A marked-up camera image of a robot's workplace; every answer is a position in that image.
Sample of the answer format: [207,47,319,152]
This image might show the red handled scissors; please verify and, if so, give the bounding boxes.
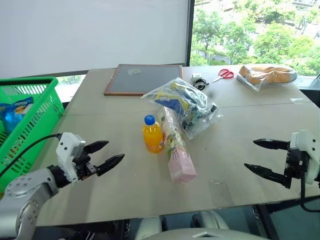
[208,68,235,85]

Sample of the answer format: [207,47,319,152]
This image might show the clear bag of snacks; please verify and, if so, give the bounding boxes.
[140,76,224,141]

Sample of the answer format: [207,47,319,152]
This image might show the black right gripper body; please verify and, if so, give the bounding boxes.
[283,146,313,190]

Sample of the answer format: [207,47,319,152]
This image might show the pink snack packet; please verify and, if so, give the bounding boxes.
[159,105,198,185]

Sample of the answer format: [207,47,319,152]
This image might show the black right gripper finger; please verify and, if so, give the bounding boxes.
[243,162,289,185]
[252,137,292,151]

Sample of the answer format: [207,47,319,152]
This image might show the blue snack bag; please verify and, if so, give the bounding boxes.
[0,96,35,136]

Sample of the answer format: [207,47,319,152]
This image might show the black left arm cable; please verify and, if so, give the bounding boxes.
[0,133,63,176]

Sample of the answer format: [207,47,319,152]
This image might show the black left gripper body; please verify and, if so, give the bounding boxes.
[73,150,99,180]

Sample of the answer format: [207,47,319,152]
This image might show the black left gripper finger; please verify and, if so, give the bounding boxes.
[83,140,110,155]
[95,153,126,177]

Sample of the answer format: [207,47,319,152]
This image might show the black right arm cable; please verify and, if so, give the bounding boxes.
[299,171,320,214]

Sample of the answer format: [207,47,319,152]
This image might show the white roller window blind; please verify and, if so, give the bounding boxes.
[0,0,196,80]

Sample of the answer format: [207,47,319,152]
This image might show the green plastic basket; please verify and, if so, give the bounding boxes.
[0,76,66,194]

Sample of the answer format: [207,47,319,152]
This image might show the black table leg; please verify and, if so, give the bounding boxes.
[251,204,281,240]

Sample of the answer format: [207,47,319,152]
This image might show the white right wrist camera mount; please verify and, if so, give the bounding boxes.
[289,128,320,186]

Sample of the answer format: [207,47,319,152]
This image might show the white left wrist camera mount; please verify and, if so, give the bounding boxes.
[55,132,87,182]

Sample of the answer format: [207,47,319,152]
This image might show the black window frame post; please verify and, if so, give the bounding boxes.
[185,0,196,68]

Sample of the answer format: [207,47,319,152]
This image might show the white charger with black cable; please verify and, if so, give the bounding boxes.
[191,72,210,90]

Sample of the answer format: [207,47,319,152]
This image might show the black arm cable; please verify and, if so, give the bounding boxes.
[0,133,63,176]
[299,171,320,214]

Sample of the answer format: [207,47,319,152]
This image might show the orange juice bottle blue cap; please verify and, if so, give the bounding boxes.
[142,114,165,154]

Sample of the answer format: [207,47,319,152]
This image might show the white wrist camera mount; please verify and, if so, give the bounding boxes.
[55,132,87,182]
[289,128,320,186]

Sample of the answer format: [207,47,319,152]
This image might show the bagged bread on plate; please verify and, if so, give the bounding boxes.
[235,64,299,92]

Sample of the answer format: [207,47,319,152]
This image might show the wooden framed blackboard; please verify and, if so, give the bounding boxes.
[103,63,184,98]

